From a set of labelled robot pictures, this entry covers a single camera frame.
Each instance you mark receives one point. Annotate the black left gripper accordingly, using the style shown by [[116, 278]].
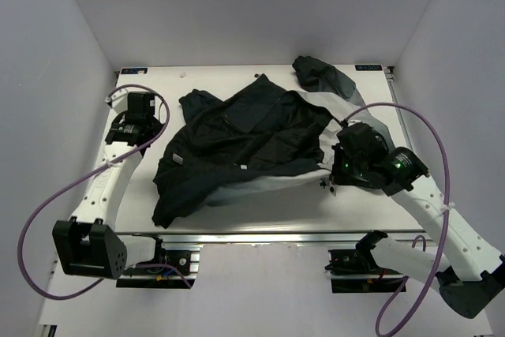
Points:
[[158, 126]]

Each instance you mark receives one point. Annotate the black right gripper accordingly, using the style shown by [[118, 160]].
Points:
[[337, 176]]

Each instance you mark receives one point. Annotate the dark navy and grey jacket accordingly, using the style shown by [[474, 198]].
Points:
[[264, 137]]

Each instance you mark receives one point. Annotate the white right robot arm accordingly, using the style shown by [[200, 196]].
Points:
[[467, 271]]

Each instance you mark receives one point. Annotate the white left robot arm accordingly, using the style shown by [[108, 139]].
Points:
[[87, 244]]

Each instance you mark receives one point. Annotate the blue label sticker left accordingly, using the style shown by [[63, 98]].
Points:
[[134, 71]]

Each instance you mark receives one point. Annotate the blue label sticker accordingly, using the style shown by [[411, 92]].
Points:
[[368, 67], [134, 71]]

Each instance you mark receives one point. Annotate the blue label sticker right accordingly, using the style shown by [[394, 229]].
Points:
[[368, 67]]

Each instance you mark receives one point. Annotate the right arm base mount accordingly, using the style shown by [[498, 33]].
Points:
[[354, 271]]

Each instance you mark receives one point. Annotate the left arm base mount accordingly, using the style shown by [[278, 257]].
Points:
[[174, 266]]

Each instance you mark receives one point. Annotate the aluminium front table rail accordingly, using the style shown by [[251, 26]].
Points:
[[256, 238]]

